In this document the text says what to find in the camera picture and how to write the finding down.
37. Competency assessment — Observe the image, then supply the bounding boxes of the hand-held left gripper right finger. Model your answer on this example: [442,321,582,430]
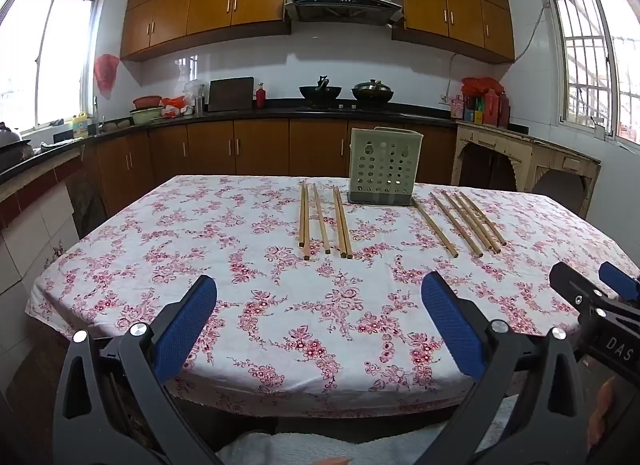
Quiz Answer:
[415,271,591,465]

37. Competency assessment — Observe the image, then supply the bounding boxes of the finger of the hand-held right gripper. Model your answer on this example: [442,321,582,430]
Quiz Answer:
[598,261,640,304]
[549,261,610,318]

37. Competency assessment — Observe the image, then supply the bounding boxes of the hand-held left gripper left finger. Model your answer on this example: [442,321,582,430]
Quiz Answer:
[52,274,223,465]

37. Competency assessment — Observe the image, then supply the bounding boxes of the green perforated chopstick holder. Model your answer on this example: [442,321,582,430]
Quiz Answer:
[346,128,425,207]

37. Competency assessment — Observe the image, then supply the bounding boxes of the person's right hand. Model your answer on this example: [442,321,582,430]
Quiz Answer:
[587,376,617,452]

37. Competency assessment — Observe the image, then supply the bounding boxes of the red floral tablecloth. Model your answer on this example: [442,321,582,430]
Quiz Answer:
[25,174,640,418]

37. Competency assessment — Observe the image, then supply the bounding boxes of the cream wooden side table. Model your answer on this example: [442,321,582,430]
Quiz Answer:
[451,122,602,218]

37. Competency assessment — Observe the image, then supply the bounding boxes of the large red bottle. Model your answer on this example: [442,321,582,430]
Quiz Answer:
[482,89,501,127]

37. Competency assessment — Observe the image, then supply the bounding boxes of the wooden lower kitchen cabinets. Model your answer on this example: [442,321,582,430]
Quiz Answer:
[82,118,458,218]

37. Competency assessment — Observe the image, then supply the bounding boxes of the red and white plastic bag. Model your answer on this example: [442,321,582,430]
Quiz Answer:
[162,96,193,118]

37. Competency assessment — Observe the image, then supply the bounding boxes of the barred window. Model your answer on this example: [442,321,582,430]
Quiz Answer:
[540,0,640,146]

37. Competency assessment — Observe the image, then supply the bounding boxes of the black kitchen countertop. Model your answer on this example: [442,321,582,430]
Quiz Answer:
[0,102,531,186]

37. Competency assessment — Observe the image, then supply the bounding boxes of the dark cutting board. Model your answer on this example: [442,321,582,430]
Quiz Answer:
[207,77,256,112]

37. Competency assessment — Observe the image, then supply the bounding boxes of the clear plastic bag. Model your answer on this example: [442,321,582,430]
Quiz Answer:
[182,79,207,106]

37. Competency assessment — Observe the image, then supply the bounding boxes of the lidded black wok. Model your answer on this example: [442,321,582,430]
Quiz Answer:
[351,79,395,102]

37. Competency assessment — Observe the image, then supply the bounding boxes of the grey cooking pot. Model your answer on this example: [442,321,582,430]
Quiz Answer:
[0,122,33,171]

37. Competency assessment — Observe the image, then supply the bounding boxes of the plain sliding window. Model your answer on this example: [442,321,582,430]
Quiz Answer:
[0,0,106,128]

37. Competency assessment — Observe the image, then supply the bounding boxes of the wall cable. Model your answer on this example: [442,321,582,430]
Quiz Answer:
[514,4,547,62]

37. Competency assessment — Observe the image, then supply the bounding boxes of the red plastic bag on wall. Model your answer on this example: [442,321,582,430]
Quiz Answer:
[94,54,121,100]

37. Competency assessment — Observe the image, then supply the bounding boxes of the wooden upper wall cabinets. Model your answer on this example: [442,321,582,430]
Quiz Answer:
[120,0,516,64]

